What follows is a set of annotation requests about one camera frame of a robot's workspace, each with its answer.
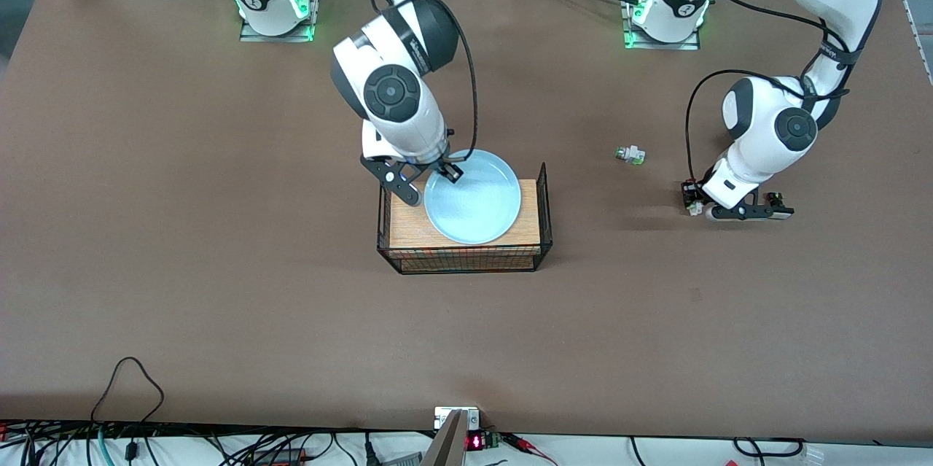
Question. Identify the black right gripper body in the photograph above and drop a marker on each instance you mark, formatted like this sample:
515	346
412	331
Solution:
440	163

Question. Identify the black white-capped push button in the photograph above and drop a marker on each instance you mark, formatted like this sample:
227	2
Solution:
777	197

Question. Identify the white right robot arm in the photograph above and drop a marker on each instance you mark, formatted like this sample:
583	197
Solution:
401	109

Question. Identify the black power adapter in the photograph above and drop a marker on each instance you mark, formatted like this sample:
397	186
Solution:
280	455

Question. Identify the green push button switch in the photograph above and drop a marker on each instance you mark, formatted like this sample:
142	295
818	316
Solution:
631	154

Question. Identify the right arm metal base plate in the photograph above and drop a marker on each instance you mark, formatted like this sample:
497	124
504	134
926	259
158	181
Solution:
251	33

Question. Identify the red digit display module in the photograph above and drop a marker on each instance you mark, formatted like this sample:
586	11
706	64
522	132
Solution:
477	441

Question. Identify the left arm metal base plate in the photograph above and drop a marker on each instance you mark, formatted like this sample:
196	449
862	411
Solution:
692	43

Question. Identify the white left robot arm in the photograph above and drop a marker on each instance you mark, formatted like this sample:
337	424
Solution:
765	123

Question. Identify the light blue plate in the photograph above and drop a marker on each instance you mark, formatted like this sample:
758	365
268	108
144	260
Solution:
474	203

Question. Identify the red black probe clip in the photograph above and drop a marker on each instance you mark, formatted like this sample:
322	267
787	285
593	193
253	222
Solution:
528	446

